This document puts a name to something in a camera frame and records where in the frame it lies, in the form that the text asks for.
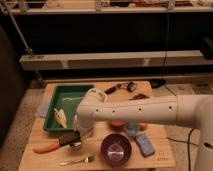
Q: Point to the small metal cup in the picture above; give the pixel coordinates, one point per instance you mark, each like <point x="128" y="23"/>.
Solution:
<point x="76" y="145"/>

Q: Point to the green plastic tray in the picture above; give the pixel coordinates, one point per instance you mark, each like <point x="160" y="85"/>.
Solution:
<point x="67" y="98"/>

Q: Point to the small dark clip object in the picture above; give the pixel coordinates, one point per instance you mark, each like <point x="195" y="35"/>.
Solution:
<point x="130" y="86"/>

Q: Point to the purple bowl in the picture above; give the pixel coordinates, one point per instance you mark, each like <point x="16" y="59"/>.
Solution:
<point x="116" y="150"/>

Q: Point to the dark eraser block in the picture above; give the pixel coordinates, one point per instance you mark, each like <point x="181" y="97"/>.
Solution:
<point x="69" y="138"/>

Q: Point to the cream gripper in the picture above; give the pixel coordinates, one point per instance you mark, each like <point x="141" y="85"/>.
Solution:
<point x="84" y="126"/>

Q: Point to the blue sponge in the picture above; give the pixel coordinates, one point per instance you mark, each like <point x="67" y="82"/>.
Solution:
<point x="145" y="145"/>

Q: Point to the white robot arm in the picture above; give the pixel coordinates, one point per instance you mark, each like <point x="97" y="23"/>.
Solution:
<point x="192" y="111"/>

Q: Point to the orange carrot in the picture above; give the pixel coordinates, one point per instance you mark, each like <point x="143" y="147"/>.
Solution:
<point x="52" y="147"/>

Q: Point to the grey metal shelf beam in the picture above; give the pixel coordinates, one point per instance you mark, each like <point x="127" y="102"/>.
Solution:
<point x="112" y="60"/>

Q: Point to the silver fork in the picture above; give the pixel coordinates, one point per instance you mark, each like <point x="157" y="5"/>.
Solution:
<point x="84" y="160"/>

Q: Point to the blue round scrubber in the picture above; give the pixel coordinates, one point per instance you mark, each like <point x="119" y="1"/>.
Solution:
<point x="132" y="129"/>

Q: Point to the dark grape bunch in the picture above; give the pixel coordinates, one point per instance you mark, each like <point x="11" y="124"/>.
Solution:
<point x="139" y="96"/>

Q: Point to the orange bowl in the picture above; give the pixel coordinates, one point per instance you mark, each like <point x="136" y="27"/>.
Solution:
<point x="117" y="124"/>

